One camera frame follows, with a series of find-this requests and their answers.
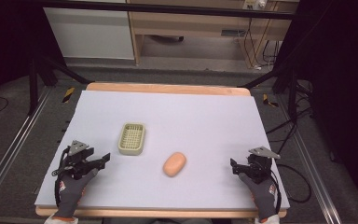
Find white cabinet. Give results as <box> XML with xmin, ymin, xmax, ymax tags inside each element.
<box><xmin>43</xmin><ymin>7</ymin><xmax>136</xmax><ymax>61</ymax></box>

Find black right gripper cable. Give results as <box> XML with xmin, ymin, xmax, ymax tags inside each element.
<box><xmin>269</xmin><ymin>163</ymin><xmax>312</xmax><ymax>217</ymax></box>

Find black floor cables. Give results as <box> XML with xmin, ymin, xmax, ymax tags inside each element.
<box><xmin>264</xmin><ymin>78</ymin><xmax>316</xmax><ymax>147</ymax></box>

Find yellow black tape marker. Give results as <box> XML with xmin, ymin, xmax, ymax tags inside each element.
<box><xmin>62</xmin><ymin>86</ymin><xmax>76</xmax><ymax>105</ymax></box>
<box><xmin>262</xmin><ymin>93</ymin><xmax>280</xmax><ymax>109</ymax></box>

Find black frame bar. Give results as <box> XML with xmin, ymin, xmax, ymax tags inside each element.
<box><xmin>39</xmin><ymin>0</ymin><xmax>296</xmax><ymax>21</ymax></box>

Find wooden table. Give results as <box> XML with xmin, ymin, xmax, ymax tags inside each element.
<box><xmin>34</xmin><ymin>81</ymin><xmax>289</xmax><ymax>219</ymax></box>

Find orange soap bar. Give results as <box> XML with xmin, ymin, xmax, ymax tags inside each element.
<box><xmin>162</xmin><ymin>151</ymin><xmax>187</xmax><ymax>178</ymax></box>

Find white power strip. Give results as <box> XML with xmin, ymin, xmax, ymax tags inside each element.
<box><xmin>243</xmin><ymin>0</ymin><xmax>268</xmax><ymax>10</ymax></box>

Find metal floor rail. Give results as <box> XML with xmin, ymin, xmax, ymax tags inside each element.
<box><xmin>276</xmin><ymin>92</ymin><xmax>343</xmax><ymax>224</ymax></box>
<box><xmin>0</xmin><ymin>87</ymin><xmax>53</xmax><ymax>216</ymax></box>

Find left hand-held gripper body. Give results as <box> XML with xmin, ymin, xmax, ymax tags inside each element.
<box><xmin>61</xmin><ymin>139</ymin><xmax>96</xmax><ymax>181</ymax></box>

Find beige slotted soap dish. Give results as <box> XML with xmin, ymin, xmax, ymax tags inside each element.
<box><xmin>117</xmin><ymin>121</ymin><xmax>146</xmax><ymax>157</ymax></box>

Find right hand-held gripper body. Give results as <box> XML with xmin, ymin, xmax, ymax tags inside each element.
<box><xmin>243</xmin><ymin>146</ymin><xmax>282</xmax><ymax>185</ymax></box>

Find wooden desk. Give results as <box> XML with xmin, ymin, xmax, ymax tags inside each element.
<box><xmin>126</xmin><ymin>0</ymin><xmax>300</xmax><ymax>69</ymax></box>

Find white table mat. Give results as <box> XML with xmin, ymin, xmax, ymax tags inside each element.
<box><xmin>34</xmin><ymin>90</ymin><xmax>291</xmax><ymax>211</ymax></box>

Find black metal stand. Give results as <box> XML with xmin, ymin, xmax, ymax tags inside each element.
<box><xmin>27</xmin><ymin>52</ymin><xmax>91</xmax><ymax>117</ymax></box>
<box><xmin>236</xmin><ymin>63</ymin><xmax>315</xmax><ymax>124</ymax></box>

